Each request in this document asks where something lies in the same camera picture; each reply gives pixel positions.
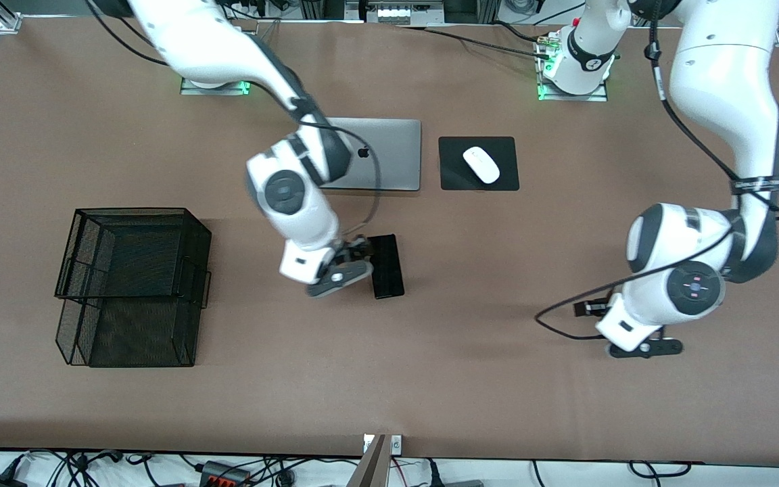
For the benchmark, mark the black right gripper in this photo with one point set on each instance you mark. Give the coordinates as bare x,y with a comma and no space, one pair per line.
353,251

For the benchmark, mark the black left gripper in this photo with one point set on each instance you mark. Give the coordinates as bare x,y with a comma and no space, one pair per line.
601,301

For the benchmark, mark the long black smartphone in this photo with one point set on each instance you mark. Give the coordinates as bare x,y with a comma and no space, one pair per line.
389,277

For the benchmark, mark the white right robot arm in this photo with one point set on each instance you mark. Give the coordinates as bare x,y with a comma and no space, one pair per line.
214,47

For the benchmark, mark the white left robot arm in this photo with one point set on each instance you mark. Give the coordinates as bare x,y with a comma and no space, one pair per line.
721,81

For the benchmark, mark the silver closed laptop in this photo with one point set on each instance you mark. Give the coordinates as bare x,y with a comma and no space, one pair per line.
396,162

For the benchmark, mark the black mouse pad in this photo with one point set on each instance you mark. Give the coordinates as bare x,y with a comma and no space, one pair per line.
457,176

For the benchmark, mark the white computer mouse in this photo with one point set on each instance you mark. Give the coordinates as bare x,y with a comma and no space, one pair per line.
481,164

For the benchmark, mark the black mesh two-tier tray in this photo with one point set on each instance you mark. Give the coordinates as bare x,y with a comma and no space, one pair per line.
153,331

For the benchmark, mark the white power strip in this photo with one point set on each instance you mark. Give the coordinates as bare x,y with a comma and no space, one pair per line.
403,13

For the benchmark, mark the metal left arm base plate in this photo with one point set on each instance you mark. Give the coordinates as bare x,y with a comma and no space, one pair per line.
572,97

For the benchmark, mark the aluminium profile post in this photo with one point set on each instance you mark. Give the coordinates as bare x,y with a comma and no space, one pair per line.
372,467

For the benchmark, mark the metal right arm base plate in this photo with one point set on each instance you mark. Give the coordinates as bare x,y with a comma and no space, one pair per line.
193,91

